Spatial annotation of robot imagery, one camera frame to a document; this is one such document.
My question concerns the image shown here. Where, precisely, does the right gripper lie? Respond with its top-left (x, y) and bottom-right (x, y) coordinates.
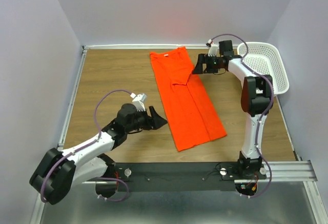
top-left (191, 54), bottom-right (220, 75)

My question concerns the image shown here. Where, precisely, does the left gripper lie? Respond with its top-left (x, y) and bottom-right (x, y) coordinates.
top-left (125, 105), bottom-right (167, 133)

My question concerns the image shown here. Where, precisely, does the orange t-shirt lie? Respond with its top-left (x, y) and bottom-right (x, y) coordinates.
top-left (150, 47), bottom-right (227, 152)

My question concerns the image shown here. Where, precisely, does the white perforated basket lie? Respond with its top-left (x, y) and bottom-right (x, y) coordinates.
top-left (243, 42), bottom-right (290, 96)

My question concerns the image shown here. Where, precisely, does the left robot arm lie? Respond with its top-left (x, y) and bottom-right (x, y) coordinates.
top-left (29, 104), bottom-right (168, 205)

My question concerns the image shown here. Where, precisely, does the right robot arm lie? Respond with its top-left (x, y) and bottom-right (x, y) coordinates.
top-left (192, 39), bottom-right (274, 179)

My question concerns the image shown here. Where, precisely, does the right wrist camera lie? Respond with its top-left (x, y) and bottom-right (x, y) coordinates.
top-left (206, 39), bottom-right (219, 57)

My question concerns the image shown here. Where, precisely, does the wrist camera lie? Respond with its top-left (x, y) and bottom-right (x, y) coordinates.
top-left (206, 39), bottom-right (219, 57)
top-left (130, 93), bottom-right (147, 112)

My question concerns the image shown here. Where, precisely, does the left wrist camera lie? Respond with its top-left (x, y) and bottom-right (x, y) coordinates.
top-left (130, 93), bottom-right (147, 112)

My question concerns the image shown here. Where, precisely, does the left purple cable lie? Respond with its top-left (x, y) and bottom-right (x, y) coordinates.
top-left (40, 89), bottom-right (136, 204)

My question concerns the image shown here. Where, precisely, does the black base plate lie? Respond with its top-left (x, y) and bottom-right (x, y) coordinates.
top-left (94, 161), bottom-right (269, 193)

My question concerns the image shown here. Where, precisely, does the aluminium left rail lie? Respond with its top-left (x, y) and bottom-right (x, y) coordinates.
top-left (56, 48), bottom-right (87, 151)

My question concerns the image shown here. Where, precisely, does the aluminium front rail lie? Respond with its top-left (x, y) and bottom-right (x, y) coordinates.
top-left (81, 160), bottom-right (318, 184)

